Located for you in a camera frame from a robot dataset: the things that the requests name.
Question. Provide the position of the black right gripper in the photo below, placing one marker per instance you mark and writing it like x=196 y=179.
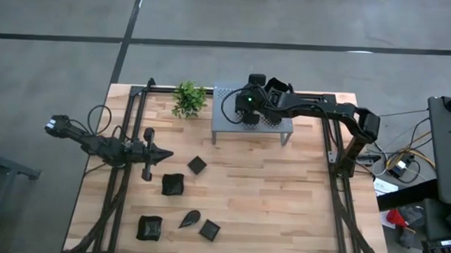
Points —
x=255 y=101

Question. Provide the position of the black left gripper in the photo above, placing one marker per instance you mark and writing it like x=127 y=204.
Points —
x=146 y=157

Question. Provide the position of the black wavy square bowl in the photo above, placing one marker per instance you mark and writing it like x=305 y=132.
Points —
x=278 y=84
x=149 y=228
x=172 y=184

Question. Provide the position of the small black square plate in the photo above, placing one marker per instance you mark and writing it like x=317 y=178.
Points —
x=197 y=165
x=209 y=230

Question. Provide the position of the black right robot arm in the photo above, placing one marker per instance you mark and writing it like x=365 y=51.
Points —
x=325 y=108

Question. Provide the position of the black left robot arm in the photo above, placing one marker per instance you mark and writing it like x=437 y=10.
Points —
x=95 y=143

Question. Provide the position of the red cone-shaped object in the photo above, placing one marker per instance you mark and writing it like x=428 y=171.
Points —
x=396 y=218

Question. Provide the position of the grey perforated metal shelf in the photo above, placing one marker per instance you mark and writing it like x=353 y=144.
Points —
x=256 y=128

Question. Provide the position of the potted green artificial plant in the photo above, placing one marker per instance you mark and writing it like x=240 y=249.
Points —
x=188 y=100

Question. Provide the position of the white paper sheet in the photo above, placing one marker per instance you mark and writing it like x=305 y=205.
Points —
x=384 y=185

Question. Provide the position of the small power adapter box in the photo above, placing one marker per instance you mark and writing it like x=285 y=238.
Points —
x=400 y=167

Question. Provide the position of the black aluminium extrusion frame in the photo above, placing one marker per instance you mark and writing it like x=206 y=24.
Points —
x=166 y=89

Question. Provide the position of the silver corner bracket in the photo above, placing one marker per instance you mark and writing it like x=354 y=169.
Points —
x=332 y=157

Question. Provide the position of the grey metal table frame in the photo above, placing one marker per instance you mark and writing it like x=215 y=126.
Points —
x=6 y=166

